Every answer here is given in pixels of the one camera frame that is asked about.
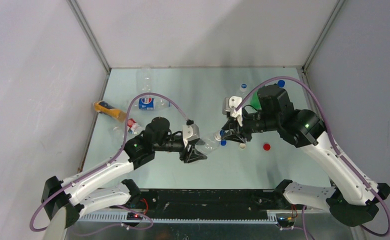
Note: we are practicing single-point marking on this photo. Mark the white cable duct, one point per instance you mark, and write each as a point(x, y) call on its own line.
point(127, 217)

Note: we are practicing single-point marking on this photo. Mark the orange bottle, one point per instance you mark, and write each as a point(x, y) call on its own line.
point(105, 108)

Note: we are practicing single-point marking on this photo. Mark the clear bottle with blue label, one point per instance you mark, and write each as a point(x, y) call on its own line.
point(150, 103)

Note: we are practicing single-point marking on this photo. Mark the small clear plastic bottle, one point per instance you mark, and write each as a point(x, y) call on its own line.
point(207, 144)

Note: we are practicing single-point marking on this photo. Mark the clear bottle with red ring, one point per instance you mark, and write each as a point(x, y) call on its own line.
point(133, 128)

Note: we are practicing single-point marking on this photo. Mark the white blue labelled bottle cap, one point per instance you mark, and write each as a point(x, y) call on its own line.
point(218, 135)

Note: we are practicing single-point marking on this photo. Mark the red bottle cap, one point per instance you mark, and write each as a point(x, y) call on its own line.
point(266, 146)

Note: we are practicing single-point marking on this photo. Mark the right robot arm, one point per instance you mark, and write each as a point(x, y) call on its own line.
point(353, 198)

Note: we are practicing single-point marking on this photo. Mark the clear ribbed plastic bottle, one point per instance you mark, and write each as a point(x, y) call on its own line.
point(241, 94)

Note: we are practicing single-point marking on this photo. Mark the green plastic bottle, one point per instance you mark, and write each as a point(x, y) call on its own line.
point(254, 101)

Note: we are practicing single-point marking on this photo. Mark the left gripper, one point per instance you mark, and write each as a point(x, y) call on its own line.
point(193, 155)

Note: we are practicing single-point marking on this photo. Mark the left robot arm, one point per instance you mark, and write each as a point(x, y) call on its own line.
point(84, 193)

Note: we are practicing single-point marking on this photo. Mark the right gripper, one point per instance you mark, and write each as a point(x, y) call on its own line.
point(231, 124)

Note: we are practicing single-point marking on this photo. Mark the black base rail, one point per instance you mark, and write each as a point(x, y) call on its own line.
point(209, 204)

